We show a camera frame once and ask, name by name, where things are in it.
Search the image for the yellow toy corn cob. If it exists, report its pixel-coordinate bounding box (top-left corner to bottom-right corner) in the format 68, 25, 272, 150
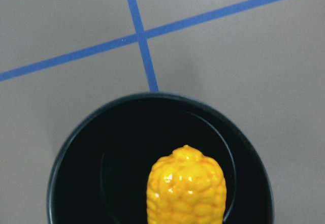
146, 145, 227, 223

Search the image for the dark blue saucepan purple handle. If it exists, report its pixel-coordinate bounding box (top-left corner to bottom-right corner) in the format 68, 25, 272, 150
46, 92, 274, 224

